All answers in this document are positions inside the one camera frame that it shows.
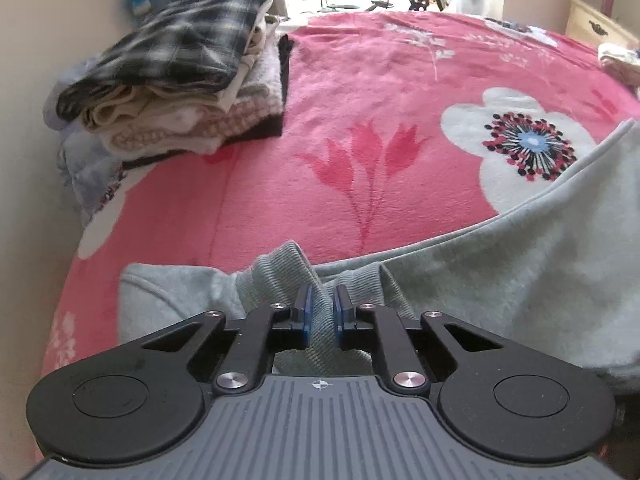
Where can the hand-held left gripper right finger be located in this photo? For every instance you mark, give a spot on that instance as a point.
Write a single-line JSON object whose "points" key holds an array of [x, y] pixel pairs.
{"points": [[341, 317]]}

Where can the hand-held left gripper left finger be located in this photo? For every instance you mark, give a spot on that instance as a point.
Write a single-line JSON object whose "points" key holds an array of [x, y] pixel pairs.
{"points": [[304, 317]]}

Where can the grey pants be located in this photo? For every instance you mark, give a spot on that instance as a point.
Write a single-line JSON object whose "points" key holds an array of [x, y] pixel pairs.
{"points": [[500, 270]]}

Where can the beige knit sweater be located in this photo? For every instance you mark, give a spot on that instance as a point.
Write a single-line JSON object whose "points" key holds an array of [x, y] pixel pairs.
{"points": [[165, 135]]}

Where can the pink floral blanket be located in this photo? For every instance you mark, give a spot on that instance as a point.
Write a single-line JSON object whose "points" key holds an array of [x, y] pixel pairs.
{"points": [[350, 85]]}

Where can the lavender puffer jacket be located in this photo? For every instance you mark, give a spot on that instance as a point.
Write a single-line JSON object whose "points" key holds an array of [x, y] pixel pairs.
{"points": [[85, 175]]}

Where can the black white plaid shirt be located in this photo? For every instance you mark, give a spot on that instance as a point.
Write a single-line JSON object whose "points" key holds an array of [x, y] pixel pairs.
{"points": [[175, 45]]}

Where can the cream nightstand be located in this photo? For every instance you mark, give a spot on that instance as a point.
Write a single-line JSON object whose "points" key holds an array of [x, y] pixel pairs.
{"points": [[585, 17]]}

